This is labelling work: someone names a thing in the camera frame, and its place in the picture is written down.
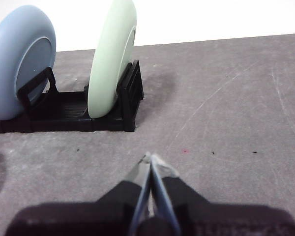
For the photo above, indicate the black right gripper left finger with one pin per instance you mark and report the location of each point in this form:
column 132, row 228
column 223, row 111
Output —
column 88, row 218

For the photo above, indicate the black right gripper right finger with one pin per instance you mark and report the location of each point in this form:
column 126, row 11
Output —
column 223, row 221

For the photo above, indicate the green round plate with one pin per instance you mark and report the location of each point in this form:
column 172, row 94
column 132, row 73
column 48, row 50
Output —
column 108, row 61

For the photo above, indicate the blue round plate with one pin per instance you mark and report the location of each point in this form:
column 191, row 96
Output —
column 12, row 54

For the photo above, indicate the black plate rack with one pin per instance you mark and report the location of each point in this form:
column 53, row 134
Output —
column 64, row 116

